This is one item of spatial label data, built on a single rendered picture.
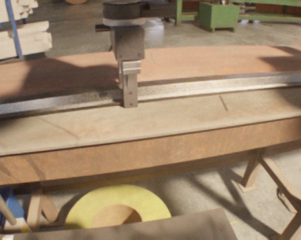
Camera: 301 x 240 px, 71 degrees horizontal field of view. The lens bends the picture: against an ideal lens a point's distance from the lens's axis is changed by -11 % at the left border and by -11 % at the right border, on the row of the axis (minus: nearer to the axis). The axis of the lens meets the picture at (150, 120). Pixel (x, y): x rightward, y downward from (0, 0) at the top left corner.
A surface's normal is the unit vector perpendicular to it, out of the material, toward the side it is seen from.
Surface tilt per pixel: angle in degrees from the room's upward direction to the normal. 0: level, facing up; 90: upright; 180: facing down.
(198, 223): 0
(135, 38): 90
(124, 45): 90
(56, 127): 0
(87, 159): 90
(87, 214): 0
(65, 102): 75
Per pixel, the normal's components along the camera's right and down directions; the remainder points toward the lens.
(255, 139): 0.21, 0.55
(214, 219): 0.00, -0.83
